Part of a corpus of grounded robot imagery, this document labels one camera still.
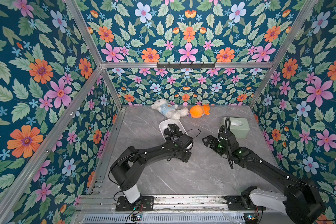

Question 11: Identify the orange plush fish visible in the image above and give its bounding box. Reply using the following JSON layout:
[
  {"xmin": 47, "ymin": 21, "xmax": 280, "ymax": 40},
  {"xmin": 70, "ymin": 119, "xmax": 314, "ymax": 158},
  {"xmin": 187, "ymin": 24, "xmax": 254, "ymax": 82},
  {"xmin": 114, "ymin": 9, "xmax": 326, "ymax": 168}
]
[{"xmin": 189, "ymin": 105, "xmax": 210, "ymax": 118}]

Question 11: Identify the white plush bear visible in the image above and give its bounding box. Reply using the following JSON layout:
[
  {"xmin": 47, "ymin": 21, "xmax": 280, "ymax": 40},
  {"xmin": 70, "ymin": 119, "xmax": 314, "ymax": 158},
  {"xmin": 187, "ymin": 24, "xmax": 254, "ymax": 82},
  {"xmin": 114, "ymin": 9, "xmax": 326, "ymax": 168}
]
[{"xmin": 151, "ymin": 99, "xmax": 189, "ymax": 120}]

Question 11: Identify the black flip key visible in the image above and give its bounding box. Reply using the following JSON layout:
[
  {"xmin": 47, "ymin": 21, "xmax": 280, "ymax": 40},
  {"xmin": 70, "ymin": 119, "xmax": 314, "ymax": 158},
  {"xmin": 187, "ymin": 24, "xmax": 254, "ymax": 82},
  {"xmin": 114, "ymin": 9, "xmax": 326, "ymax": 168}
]
[{"xmin": 168, "ymin": 123, "xmax": 180, "ymax": 135}]

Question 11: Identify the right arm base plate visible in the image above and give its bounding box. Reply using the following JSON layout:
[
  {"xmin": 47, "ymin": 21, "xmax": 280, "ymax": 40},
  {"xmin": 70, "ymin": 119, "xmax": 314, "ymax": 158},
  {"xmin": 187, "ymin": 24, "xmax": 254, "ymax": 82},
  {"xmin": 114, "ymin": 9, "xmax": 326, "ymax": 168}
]
[{"xmin": 224, "ymin": 195, "xmax": 266, "ymax": 211}]

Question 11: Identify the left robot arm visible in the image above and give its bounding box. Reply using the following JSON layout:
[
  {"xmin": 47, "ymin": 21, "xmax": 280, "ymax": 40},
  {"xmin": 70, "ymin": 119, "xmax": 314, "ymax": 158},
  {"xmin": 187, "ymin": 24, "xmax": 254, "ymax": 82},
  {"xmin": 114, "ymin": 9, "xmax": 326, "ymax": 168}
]
[{"xmin": 108, "ymin": 134, "xmax": 193, "ymax": 204}]

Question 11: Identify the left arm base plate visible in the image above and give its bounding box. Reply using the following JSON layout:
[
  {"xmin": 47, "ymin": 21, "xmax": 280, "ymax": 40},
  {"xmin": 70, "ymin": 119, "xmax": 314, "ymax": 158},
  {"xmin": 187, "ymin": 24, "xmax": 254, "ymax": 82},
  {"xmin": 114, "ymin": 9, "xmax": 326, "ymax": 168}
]
[{"xmin": 115, "ymin": 196, "xmax": 155, "ymax": 211}]

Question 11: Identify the black wall hook rail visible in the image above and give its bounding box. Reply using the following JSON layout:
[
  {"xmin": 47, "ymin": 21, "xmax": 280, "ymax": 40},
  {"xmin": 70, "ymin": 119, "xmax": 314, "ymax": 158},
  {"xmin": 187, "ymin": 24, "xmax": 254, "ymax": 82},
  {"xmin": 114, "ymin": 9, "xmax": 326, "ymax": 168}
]
[{"xmin": 156, "ymin": 62, "xmax": 216, "ymax": 70}]

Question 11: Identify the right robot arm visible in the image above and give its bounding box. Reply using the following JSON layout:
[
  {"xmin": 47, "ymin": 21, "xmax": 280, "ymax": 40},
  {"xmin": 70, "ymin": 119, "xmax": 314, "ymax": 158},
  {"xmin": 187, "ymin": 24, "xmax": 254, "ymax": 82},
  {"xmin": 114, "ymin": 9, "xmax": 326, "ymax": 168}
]
[{"xmin": 202, "ymin": 131, "xmax": 326, "ymax": 224}]

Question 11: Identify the white storage tray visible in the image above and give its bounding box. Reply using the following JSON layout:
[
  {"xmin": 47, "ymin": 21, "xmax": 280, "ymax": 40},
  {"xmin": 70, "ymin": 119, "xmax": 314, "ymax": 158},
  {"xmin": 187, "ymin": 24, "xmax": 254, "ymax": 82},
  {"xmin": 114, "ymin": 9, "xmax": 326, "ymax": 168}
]
[{"xmin": 159, "ymin": 119, "xmax": 186, "ymax": 141}]

